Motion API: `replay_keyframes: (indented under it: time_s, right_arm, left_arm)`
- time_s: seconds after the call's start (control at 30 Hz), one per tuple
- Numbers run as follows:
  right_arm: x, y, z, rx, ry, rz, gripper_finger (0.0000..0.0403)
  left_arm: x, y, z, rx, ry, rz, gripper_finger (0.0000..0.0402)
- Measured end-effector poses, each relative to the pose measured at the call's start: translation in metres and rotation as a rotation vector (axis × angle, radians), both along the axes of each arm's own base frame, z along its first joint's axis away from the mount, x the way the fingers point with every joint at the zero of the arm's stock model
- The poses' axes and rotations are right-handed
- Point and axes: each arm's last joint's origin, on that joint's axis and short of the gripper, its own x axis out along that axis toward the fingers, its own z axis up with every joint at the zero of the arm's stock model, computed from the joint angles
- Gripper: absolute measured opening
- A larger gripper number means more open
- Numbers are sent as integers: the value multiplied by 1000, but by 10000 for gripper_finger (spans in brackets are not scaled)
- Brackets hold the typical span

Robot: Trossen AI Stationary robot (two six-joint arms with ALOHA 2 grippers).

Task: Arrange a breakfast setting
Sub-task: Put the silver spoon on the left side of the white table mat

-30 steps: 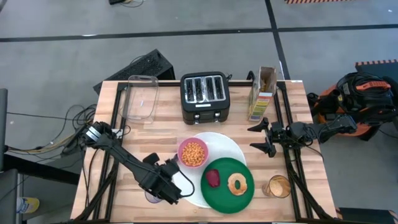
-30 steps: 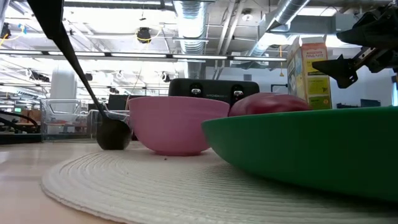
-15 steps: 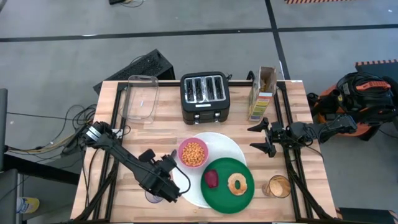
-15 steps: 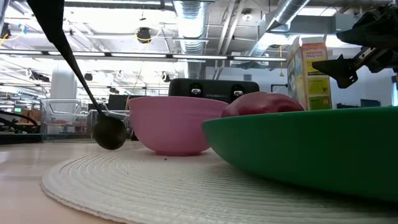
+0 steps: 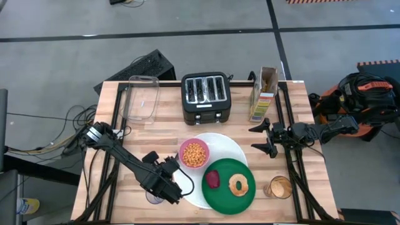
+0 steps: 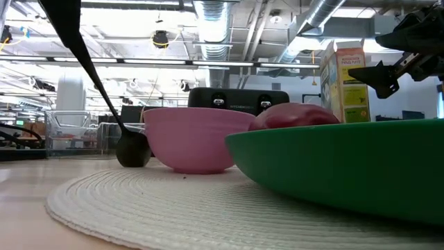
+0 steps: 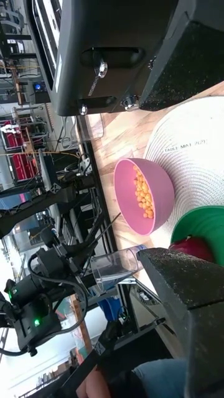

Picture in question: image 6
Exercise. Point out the red apple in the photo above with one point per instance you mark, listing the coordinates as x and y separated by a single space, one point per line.
295 116

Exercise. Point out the large clear plastic bin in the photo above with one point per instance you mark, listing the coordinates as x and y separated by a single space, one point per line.
62 139

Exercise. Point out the white round column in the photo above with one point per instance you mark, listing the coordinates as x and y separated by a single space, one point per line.
71 93

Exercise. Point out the black dome ceiling camera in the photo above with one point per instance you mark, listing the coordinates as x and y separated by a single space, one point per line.
160 39

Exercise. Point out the silver ribbed ventilation duct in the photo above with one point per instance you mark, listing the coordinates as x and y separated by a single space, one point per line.
213 34

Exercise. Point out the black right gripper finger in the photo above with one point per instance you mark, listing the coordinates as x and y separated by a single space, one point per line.
381 78
419 36

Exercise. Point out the black toaster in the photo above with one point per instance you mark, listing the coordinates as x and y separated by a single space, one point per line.
239 98

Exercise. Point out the long ceiling light bar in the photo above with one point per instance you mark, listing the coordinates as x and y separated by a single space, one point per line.
208 63

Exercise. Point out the white woven round placemat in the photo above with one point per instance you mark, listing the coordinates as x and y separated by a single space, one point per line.
156 208

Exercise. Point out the black spoon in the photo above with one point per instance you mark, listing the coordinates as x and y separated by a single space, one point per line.
133 149

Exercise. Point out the orange yellow carton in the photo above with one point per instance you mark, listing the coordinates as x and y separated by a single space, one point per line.
350 100

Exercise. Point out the green plate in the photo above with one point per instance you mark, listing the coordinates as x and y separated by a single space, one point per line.
347 166

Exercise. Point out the pink plastic bowl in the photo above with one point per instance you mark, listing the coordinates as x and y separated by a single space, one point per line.
194 142

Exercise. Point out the small clear plastic bin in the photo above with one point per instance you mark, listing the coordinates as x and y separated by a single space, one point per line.
107 139

